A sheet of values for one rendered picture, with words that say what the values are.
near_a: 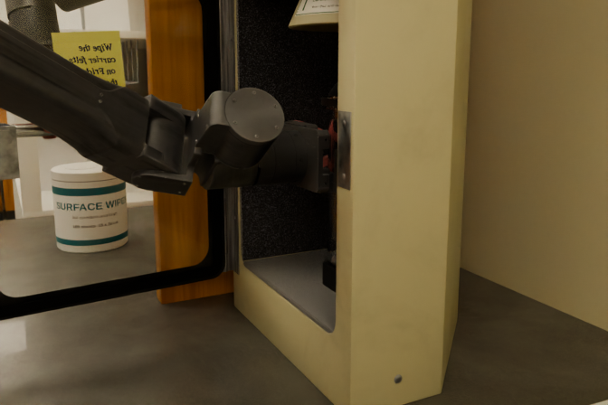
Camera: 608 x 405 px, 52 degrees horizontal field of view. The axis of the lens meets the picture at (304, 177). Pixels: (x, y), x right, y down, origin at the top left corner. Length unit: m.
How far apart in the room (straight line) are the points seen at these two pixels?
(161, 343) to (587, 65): 0.66
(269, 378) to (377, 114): 0.32
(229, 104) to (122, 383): 0.33
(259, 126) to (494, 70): 0.55
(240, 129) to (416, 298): 0.24
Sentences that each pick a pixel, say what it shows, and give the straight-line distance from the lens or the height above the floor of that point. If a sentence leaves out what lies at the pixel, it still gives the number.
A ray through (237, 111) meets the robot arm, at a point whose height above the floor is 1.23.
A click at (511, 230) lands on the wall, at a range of 1.02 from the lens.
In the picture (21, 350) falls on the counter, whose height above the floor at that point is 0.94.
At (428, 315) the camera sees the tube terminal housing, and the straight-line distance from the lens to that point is 0.64.
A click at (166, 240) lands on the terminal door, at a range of 0.81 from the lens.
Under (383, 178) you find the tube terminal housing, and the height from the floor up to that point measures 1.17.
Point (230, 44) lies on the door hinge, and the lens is 0.82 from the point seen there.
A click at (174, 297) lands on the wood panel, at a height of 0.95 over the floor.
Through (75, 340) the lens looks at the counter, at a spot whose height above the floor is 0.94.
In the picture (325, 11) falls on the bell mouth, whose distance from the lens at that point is 0.64.
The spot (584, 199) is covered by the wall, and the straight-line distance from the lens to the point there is 0.93.
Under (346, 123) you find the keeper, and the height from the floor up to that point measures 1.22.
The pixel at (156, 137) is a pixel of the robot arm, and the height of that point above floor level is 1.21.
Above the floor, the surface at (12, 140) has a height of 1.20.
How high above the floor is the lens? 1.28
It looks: 10 degrees down
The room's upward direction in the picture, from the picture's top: straight up
